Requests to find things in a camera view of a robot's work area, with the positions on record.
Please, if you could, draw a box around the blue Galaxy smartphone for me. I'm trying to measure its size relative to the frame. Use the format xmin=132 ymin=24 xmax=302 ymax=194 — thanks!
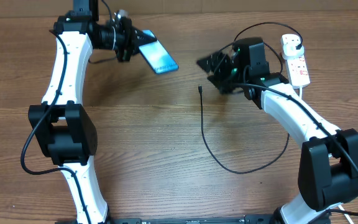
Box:
xmin=139 ymin=40 xmax=179 ymax=75

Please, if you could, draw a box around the black USB charging cable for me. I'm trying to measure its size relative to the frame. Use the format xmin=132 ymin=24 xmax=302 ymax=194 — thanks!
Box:
xmin=198 ymin=22 xmax=304 ymax=175

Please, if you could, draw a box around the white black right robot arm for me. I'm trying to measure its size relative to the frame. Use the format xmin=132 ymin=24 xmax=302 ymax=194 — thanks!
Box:
xmin=197 ymin=37 xmax=358 ymax=223

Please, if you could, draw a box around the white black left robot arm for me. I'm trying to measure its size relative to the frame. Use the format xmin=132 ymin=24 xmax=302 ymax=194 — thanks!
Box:
xmin=21 ymin=0 xmax=157 ymax=223

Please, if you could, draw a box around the white charger plug adapter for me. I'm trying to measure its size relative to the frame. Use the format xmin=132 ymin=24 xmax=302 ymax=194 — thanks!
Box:
xmin=282 ymin=43 xmax=305 ymax=60

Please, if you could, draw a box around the white power strip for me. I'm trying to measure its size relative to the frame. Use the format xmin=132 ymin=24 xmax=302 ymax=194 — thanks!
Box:
xmin=280 ymin=34 xmax=311 ymax=90

